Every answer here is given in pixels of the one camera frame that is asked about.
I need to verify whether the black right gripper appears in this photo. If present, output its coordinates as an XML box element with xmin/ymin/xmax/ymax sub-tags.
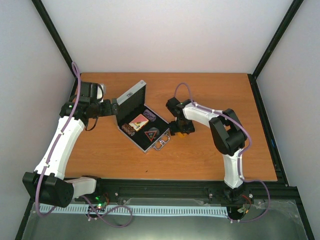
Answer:
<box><xmin>169</xmin><ymin>118</ymin><xmax>195</xmax><ymax>136</ymax></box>

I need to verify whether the orange round dealer button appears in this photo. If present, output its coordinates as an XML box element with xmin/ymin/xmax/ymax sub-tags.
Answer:
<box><xmin>177</xmin><ymin>132</ymin><xmax>188</xmax><ymax>138</ymax></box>

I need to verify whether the clear round plastic disc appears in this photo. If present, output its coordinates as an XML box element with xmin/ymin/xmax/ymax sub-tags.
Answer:
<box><xmin>149</xmin><ymin>127</ymin><xmax>160</xmax><ymax>139</ymax></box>

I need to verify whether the playing card deck box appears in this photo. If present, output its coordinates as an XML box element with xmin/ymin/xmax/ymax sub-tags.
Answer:
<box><xmin>129</xmin><ymin>114</ymin><xmax>149</xmax><ymax>132</ymax></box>

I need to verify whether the black red triangular button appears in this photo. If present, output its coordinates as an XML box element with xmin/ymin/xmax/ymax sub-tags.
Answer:
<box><xmin>144</xmin><ymin>130</ymin><xmax>158</xmax><ymax>142</ymax></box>

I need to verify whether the aluminium poker case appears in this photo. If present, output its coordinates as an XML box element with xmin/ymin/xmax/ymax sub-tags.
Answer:
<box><xmin>116</xmin><ymin>80</ymin><xmax>171</xmax><ymax>153</ymax></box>

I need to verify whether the purple poker chip stack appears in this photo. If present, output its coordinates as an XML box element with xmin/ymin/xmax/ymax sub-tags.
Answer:
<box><xmin>143</xmin><ymin>109</ymin><xmax>157</xmax><ymax>122</ymax></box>

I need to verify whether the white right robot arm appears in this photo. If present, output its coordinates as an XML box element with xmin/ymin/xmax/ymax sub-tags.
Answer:
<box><xmin>165</xmin><ymin>97</ymin><xmax>248</xmax><ymax>201</ymax></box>

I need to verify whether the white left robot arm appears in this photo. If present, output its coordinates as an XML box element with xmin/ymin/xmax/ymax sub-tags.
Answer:
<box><xmin>22</xmin><ymin>98</ymin><xmax>118</xmax><ymax>208</ymax></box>

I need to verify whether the green lit circuit board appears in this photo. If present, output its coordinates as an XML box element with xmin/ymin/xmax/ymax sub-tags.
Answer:
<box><xmin>93</xmin><ymin>193</ymin><xmax>110</xmax><ymax>213</ymax></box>

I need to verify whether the metal front plate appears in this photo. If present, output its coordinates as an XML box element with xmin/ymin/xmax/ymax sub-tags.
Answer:
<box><xmin>17</xmin><ymin>199</ymin><xmax>313</xmax><ymax>240</ymax></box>

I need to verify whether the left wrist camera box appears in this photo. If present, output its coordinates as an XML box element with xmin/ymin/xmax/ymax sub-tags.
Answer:
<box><xmin>78</xmin><ymin>81</ymin><xmax>106</xmax><ymax>104</ymax></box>

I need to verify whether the white slotted cable duct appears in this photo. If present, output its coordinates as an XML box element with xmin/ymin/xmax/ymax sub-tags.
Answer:
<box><xmin>52</xmin><ymin>204</ymin><xmax>228</xmax><ymax>218</ymax></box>

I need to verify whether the left black frame post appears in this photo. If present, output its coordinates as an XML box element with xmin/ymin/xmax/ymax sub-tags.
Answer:
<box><xmin>31</xmin><ymin>0</ymin><xmax>76</xmax><ymax>77</ymax></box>

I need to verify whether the black frame post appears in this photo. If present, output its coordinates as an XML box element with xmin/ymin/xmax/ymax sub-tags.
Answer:
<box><xmin>31</xmin><ymin>0</ymin><xmax>76</xmax><ymax>77</ymax></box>
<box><xmin>252</xmin><ymin>0</ymin><xmax>304</xmax><ymax>80</ymax></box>

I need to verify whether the right black side rail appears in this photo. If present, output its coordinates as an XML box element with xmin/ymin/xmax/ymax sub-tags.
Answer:
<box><xmin>247</xmin><ymin>74</ymin><xmax>289</xmax><ymax>186</ymax></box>

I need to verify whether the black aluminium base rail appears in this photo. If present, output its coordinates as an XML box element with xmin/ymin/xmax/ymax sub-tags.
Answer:
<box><xmin>85</xmin><ymin>179</ymin><xmax>302</xmax><ymax>206</ymax></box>

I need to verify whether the right black frame post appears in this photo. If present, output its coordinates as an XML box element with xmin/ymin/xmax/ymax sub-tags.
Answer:
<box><xmin>252</xmin><ymin>0</ymin><xmax>304</xmax><ymax>80</ymax></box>

